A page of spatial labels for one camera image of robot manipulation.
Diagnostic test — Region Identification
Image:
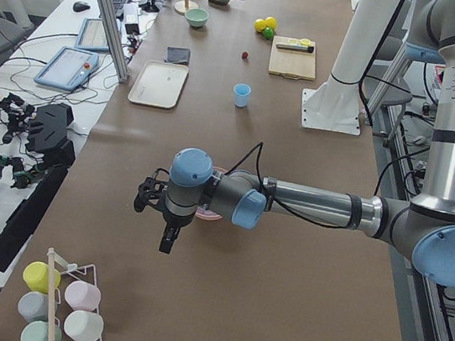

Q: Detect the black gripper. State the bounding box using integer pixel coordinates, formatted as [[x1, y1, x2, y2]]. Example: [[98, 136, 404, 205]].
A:
[[133, 168, 194, 254]]

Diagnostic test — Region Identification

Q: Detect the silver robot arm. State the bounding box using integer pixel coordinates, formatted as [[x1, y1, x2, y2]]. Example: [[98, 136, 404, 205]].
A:
[[133, 0, 455, 286]]

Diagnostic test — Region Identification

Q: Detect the pink bowl of ice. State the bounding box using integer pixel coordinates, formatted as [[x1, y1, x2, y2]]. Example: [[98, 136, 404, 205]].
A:
[[195, 166, 227, 222]]

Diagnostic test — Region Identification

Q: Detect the pink cup on rack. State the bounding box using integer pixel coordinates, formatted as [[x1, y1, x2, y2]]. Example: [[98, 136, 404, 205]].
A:
[[64, 280, 102, 312]]

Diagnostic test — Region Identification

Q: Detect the white cup on rack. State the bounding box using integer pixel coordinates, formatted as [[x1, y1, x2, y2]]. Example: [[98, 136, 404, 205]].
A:
[[64, 310, 104, 341]]

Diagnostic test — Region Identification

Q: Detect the yellow cup on rack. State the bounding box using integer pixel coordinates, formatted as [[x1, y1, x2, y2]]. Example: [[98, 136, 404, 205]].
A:
[[22, 261, 49, 294]]

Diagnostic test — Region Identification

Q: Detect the grey cup on rack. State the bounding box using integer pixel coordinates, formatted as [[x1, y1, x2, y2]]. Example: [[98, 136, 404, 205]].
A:
[[18, 291, 49, 323]]

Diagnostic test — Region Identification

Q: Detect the light blue plastic cup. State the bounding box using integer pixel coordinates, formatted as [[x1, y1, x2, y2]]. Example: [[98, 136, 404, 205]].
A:
[[233, 83, 252, 108]]

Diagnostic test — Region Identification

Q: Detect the green cup on rack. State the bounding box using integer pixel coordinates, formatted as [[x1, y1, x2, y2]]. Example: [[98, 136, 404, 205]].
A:
[[20, 320, 50, 341]]

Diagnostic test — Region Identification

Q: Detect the cream rabbit tray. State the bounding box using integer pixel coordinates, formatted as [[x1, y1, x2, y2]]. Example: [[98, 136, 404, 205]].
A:
[[128, 60, 189, 109]]

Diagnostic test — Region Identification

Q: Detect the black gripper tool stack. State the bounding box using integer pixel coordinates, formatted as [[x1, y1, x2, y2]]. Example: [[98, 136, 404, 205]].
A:
[[0, 103, 76, 272]]

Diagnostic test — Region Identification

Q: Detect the grey folded cloth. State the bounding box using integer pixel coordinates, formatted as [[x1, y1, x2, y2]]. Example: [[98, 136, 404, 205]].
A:
[[165, 46, 191, 66]]

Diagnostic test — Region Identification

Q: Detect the near teach pendant tablet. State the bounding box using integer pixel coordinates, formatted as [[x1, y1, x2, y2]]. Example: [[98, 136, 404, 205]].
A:
[[34, 47, 99, 92]]

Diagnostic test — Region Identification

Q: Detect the teach pendant tablet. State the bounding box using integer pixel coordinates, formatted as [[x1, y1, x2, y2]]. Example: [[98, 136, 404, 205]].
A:
[[34, 47, 99, 92], [75, 18, 110, 52]]

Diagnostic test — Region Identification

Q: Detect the wooden cutting board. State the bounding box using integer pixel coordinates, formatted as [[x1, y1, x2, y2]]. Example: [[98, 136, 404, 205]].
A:
[[268, 36, 316, 81]]

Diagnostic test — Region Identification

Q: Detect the far teach pendant tablet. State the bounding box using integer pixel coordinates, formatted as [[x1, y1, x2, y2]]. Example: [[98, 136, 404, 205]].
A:
[[75, 18, 110, 52]]

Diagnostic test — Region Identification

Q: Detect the mint green bowl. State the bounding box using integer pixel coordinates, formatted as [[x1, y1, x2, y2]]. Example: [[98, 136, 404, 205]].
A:
[[185, 8, 209, 29]]

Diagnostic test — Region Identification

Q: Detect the steel muddler black cap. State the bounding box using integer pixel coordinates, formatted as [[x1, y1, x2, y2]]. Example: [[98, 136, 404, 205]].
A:
[[275, 42, 315, 53]]

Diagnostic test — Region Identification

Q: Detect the green lime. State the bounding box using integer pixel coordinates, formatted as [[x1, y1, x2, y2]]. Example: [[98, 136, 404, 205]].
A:
[[262, 27, 275, 40]]

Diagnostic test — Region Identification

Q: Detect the yellow lemon near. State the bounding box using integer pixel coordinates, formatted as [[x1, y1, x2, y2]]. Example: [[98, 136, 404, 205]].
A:
[[254, 18, 267, 34]]

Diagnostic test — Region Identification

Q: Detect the yellow lemon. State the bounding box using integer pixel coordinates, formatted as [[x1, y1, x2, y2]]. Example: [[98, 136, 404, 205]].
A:
[[264, 16, 278, 30], [254, 18, 267, 34]]

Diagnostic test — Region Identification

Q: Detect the yellow lemon far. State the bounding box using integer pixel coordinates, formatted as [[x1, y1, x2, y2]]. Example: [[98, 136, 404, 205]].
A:
[[264, 16, 278, 30]]

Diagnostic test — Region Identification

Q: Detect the lemon half slice upper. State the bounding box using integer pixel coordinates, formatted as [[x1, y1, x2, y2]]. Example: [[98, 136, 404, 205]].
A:
[[300, 38, 312, 47]]

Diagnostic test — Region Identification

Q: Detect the black computer mouse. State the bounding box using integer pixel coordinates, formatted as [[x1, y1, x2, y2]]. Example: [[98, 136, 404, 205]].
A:
[[72, 1, 90, 13]]

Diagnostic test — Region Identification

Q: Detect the white wire cup rack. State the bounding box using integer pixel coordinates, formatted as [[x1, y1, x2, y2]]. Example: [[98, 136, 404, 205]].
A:
[[47, 248, 104, 341]]

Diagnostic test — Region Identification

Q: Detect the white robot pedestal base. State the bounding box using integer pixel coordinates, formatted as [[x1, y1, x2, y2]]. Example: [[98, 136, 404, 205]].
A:
[[301, 0, 405, 136]]

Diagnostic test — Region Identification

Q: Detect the aluminium frame post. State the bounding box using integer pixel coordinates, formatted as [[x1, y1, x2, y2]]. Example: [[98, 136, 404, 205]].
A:
[[97, 0, 129, 83]]

